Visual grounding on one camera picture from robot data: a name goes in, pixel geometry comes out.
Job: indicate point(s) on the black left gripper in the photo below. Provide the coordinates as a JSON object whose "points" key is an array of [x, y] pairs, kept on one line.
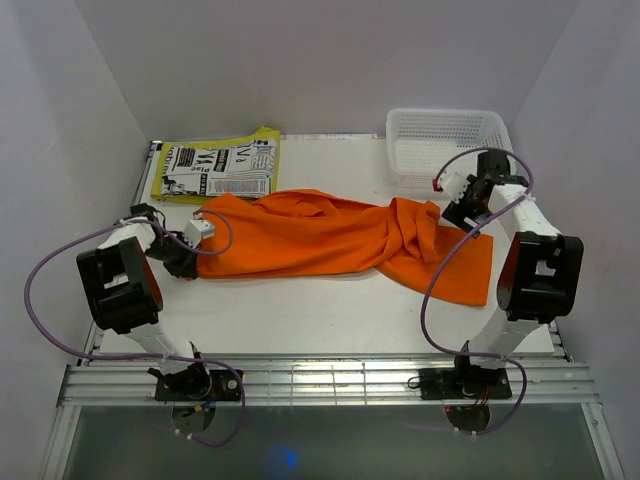
{"points": [[186, 268]]}

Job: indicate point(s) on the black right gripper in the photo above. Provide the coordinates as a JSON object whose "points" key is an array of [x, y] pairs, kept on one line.
{"points": [[456, 211]]}

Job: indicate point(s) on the orange trousers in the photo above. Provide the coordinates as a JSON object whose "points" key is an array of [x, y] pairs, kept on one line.
{"points": [[310, 233]]}

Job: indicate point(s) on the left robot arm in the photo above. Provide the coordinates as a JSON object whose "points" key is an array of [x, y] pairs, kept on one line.
{"points": [[125, 298]]}

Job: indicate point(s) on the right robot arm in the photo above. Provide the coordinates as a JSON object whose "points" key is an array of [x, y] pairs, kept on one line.
{"points": [[539, 278]]}

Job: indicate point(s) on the newspaper print yellow folded trousers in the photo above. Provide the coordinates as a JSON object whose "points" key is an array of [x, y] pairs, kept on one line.
{"points": [[194, 172]]}

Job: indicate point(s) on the white perforated plastic basket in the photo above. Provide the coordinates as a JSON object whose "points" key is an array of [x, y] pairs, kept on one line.
{"points": [[420, 141]]}

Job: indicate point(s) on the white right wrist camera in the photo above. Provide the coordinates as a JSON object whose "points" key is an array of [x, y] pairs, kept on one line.
{"points": [[453, 185]]}

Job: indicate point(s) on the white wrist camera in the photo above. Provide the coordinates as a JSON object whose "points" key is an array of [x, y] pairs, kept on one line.
{"points": [[197, 230], [453, 185]]}

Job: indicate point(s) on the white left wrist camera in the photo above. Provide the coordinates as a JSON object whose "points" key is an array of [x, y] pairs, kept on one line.
{"points": [[197, 230]]}

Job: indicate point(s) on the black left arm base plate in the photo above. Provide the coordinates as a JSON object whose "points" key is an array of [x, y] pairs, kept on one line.
{"points": [[220, 385]]}

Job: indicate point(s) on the aluminium table edge rail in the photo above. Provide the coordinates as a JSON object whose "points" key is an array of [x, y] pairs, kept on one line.
{"points": [[325, 381]]}

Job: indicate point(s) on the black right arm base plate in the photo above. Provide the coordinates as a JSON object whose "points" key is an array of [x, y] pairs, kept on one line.
{"points": [[449, 384]]}

